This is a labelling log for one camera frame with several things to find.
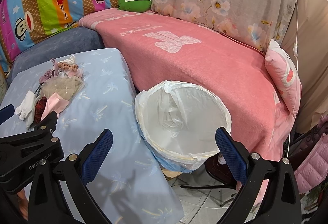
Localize pink and white sock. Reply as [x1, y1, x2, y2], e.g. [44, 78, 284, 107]
[41, 92, 69, 120]

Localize white-lined round trash bin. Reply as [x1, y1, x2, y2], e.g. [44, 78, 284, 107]
[134, 81, 232, 173]

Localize green check-mark cushion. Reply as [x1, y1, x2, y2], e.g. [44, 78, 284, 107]
[118, 0, 152, 13]

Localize grey white sock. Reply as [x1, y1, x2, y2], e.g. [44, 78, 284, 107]
[15, 91, 36, 128]

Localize beige tulle fabric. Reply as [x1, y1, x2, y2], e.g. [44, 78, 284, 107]
[41, 76, 84, 100]

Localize pink fleece blanket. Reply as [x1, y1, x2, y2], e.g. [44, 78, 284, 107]
[78, 7, 298, 204]

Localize white hanging cable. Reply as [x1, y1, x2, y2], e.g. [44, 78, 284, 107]
[285, 0, 300, 159]

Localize mauve drawstring bag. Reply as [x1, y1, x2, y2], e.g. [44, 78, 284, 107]
[38, 59, 58, 84]

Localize dark red velvet scrunchie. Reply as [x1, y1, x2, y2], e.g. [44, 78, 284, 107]
[34, 97, 47, 124]

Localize black stool frame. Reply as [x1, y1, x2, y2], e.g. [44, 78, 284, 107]
[180, 152, 237, 209]

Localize pink puffer jacket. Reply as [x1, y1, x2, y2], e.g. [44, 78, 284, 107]
[294, 133, 328, 193]

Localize small pink cartoon pillow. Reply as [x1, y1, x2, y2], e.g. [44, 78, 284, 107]
[265, 40, 302, 117]

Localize spotted tan scrunchie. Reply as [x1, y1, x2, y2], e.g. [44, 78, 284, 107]
[58, 61, 78, 72]

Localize dark blue plush pillow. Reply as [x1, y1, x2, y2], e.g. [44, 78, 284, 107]
[7, 26, 105, 84]

